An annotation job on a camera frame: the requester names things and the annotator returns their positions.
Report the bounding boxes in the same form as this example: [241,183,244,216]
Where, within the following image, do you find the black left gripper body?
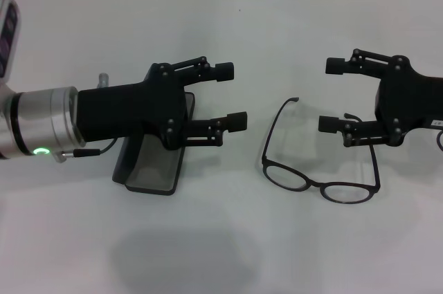
[78,62,190,151]

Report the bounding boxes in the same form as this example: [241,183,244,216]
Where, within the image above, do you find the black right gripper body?
[375,55,443,146]

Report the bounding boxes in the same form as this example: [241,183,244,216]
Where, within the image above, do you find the black glasses case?
[112,91,197,198]

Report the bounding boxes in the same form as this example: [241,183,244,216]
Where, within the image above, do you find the black glasses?
[261,96,381,205]

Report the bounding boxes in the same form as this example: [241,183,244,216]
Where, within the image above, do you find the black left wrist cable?
[51,137,121,164]

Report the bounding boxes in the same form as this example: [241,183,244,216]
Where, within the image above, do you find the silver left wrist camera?
[0,0,22,84]

